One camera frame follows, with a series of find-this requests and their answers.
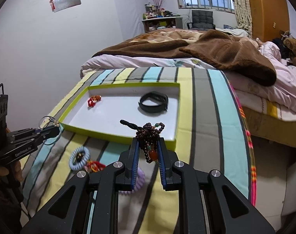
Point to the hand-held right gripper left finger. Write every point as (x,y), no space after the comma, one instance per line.
(135,165)

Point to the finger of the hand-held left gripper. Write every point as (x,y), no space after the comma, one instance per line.
(31,131)
(40,139)

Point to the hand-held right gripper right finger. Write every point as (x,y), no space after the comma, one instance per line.
(162,170)

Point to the black gold hair clip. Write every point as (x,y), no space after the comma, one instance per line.
(78,156)

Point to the green cardboard tray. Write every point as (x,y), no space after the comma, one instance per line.
(113,117)

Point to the person's left forearm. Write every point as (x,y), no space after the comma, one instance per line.
(1,207)

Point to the person's left hand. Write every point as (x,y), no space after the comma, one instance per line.
(18,173)

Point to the striped bed sheet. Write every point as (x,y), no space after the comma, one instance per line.
(206,126)

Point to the black smart band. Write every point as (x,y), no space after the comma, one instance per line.
(163,100)

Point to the brown blanket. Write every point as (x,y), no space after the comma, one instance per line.
(211,51)

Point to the pale pink quilt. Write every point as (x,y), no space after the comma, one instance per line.
(284,85)

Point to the white desk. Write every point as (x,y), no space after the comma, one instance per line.
(177,22)

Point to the group of bottles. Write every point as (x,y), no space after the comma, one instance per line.
(152,12)

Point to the black chair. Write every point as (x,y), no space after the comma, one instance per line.
(202,18)

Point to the light blue cloth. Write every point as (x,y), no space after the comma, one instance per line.
(228,26)

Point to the black cloth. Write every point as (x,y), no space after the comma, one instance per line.
(278,44)

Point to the barred window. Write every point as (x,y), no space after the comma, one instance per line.
(201,0)

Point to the patterned curtain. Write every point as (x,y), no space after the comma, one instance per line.
(240,9)

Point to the brown teddy bear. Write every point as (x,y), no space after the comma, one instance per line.
(295,46)

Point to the wooden wardrobe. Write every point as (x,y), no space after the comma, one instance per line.
(264,4)

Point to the wooden bed frame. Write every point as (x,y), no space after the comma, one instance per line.
(272,131)

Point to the red wall ornament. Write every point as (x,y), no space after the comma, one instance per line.
(53,5)

